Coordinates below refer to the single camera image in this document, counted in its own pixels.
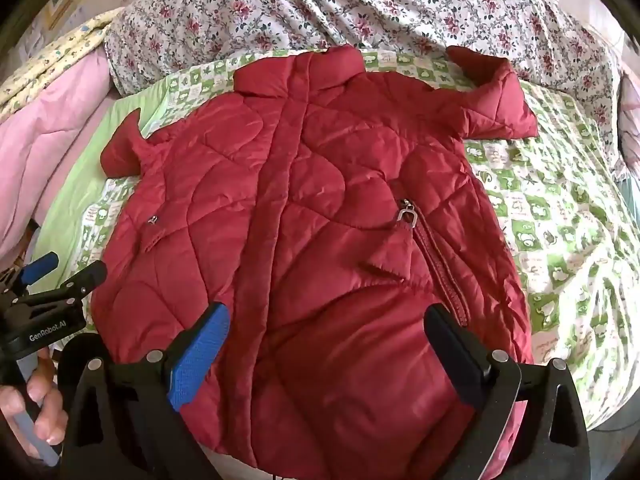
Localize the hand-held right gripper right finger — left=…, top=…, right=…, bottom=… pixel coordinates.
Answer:
left=422, top=302, right=591, bottom=480

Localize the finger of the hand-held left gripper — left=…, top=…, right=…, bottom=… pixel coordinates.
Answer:
left=20, top=260, right=108, bottom=307
left=10, top=251, right=60, bottom=297

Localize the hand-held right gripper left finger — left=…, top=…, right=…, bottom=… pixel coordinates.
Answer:
left=59, top=301, right=232, bottom=480

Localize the red quilted jacket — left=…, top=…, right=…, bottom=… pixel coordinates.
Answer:
left=90, top=44, right=540, bottom=480

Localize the person's left hand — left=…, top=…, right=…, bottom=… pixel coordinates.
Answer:
left=0, top=347, right=69, bottom=446

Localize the pink blanket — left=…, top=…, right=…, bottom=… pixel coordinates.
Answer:
left=0, top=45, right=126, bottom=261

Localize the green checked bedsheet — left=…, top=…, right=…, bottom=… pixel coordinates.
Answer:
left=75, top=47, right=640, bottom=431

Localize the yellow patterned blanket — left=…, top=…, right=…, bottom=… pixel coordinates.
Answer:
left=0, top=7, right=126, bottom=111

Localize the floral quilt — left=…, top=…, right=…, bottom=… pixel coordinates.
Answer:
left=102, top=0, right=626, bottom=181

